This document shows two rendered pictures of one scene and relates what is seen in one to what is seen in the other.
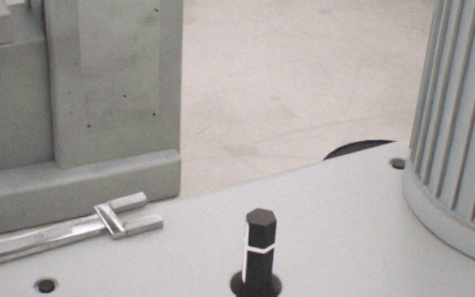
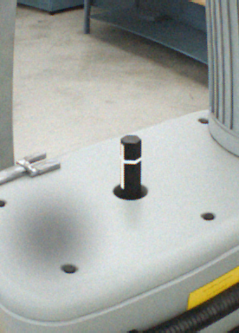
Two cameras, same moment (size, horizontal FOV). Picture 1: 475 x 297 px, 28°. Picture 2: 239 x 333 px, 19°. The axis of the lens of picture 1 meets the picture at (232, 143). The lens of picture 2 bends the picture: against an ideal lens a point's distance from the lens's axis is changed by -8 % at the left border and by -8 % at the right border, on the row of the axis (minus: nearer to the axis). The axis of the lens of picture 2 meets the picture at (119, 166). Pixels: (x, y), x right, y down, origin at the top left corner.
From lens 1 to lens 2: 0.21 m
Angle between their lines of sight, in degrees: 8
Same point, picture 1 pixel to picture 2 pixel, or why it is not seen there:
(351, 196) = (180, 139)
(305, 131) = not seen: hidden behind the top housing
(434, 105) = (219, 74)
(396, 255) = (214, 166)
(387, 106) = not seen: hidden behind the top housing
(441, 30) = (214, 32)
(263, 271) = (135, 177)
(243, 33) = (50, 125)
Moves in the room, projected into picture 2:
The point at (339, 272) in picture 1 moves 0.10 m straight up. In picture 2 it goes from (183, 179) to (184, 97)
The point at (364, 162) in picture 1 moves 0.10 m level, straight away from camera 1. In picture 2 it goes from (183, 120) to (179, 92)
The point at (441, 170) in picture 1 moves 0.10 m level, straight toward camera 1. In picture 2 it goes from (230, 110) to (232, 147)
